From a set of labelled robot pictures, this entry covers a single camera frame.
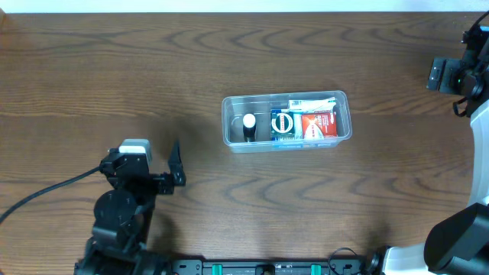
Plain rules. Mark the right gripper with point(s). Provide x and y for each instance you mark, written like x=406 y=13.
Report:
x=450 y=84

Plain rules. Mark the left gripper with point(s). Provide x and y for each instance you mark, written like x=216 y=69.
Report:
x=163 y=181

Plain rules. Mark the dark bottle white cap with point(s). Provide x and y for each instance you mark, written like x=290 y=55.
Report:
x=249 y=127

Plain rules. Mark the green Zam-Buk box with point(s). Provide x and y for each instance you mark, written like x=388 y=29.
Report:
x=281 y=125

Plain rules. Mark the blue cartoon medicine box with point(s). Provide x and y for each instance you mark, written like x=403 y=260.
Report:
x=298 y=141

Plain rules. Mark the white Panadol box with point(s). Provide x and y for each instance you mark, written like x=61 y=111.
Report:
x=312 y=106

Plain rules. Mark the red Panadol box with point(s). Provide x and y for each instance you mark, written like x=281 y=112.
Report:
x=318 y=126

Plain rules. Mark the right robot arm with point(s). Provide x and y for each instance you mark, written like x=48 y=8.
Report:
x=459 y=244

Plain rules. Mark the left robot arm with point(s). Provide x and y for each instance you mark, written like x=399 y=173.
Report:
x=118 y=245

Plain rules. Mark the clear plastic container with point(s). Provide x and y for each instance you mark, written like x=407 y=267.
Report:
x=235 y=107

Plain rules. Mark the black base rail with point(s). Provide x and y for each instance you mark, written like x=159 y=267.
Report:
x=345 y=266

